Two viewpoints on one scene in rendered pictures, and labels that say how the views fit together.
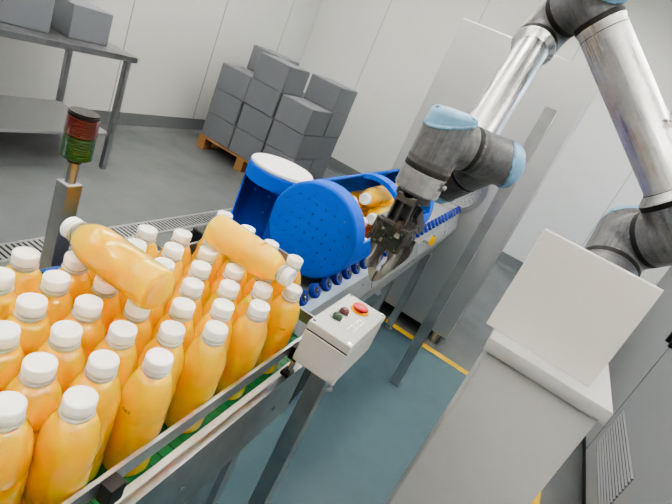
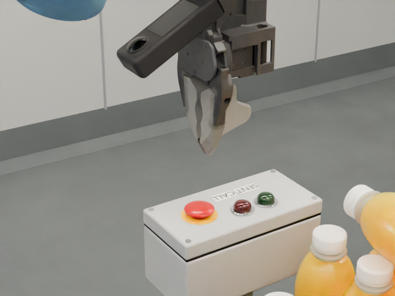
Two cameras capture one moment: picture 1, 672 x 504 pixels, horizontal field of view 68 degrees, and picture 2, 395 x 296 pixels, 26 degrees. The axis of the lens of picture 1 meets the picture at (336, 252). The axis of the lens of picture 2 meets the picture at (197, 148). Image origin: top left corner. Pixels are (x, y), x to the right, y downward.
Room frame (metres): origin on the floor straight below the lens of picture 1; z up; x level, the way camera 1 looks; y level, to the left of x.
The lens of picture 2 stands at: (1.66, 0.46, 1.62)
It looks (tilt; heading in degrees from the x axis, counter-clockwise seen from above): 26 degrees down; 220
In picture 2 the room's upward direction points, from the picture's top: straight up
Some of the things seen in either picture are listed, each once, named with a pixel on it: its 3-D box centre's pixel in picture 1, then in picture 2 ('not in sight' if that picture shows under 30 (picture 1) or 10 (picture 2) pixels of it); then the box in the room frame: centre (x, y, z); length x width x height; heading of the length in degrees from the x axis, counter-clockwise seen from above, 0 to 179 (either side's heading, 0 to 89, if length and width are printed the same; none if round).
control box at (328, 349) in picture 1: (341, 335); (233, 237); (0.93, -0.09, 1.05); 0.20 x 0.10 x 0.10; 162
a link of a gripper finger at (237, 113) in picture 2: (372, 260); (228, 118); (0.96, -0.08, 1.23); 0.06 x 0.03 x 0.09; 162
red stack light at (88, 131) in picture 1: (82, 125); not in sight; (0.96, 0.59, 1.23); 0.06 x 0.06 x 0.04
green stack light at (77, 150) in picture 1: (77, 145); not in sight; (0.96, 0.59, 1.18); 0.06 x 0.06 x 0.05
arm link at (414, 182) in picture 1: (421, 182); not in sight; (0.96, -0.09, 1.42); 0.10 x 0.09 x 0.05; 72
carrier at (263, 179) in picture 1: (249, 255); not in sight; (2.05, 0.36, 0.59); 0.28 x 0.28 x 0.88
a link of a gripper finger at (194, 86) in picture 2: (384, 268); (213, 108); (0.95, -0.10, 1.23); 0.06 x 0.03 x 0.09; 162
